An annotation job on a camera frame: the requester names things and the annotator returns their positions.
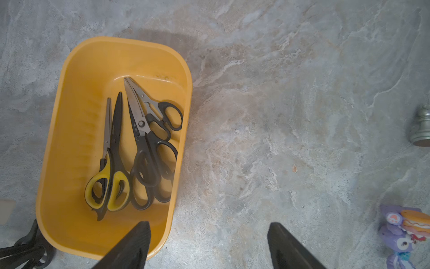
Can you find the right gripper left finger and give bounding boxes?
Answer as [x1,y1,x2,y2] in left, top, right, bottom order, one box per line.
[92,221,151,269]

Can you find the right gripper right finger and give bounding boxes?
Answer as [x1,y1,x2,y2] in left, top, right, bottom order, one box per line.
[267,223,326,269]

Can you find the yellow handled scissors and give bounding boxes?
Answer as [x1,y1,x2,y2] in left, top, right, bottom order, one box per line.
[85,93,132,221]

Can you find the large black handled scissors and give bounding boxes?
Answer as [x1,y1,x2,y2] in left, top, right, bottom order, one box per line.
[124,77,183,188]

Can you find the small black handled scissors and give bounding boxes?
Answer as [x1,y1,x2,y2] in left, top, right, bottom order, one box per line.
[1,219,56,269]

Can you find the yellow plastic storage box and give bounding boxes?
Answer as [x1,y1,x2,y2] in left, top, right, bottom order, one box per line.
[36,37,193,260]

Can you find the black bladed black scissors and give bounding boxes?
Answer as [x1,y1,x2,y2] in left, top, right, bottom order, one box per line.
[128,100,178,210]

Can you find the purple plush toy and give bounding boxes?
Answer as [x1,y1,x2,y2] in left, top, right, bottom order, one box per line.
[378,205,430,269]

